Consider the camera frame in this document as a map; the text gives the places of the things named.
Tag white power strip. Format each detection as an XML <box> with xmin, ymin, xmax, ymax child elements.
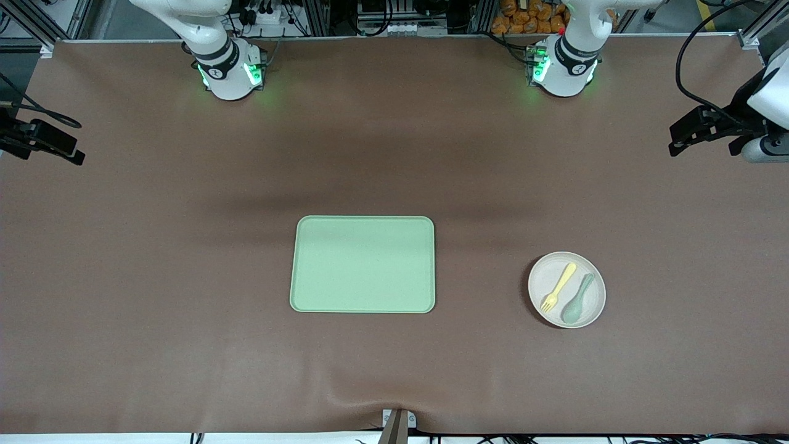
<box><xmin>239</xmin><ymin>0</ymin><xmax>304</xmax><ymax>27</ymax></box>

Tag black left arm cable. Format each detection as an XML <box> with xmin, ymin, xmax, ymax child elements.
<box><xmin>676</xmin><ymin>0</ymin><xmax>751</xmax><ymax>124</ymax></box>

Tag light green rectangular tray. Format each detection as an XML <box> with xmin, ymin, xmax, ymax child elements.
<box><xmin>290</xmin><ymin>215</ymin><xmax>436</xmax><ymax>314</ymax></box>

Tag bag of orange items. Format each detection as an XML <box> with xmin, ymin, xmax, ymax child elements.
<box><xmin>491</xmin><ymin>0</ymin><xmax>571</xmax><ymax>35</ymax></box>

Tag round beige plate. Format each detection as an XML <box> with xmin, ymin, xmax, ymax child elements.
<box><xmin>528</xmin><ymin>252</ymin><xmax>607</xmax><ymax>329</ymax></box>

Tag metal table edge bracket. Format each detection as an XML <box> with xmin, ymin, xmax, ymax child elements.
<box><xmin>381</xmin><ymin>408</ymin><xmax>417</xmax><ymax>444</ymax></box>

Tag brown table cover mat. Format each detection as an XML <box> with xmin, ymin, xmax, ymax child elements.
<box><xmin>0</xmin><ymin>36</ymin><xmax>789</xmax><ymax>435</ymax></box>

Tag yellow plastic fork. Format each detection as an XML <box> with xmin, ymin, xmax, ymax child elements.
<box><xmin>541</xmin><ymin>263</ymin><xmax>578</xmax><ymax>313</ymax></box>

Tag pale green plastic spoon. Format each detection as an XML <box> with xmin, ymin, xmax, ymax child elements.
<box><xmin>561</xmin><ymin>273</ymin><xmax>595</xmax><ymax>325</ymax></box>

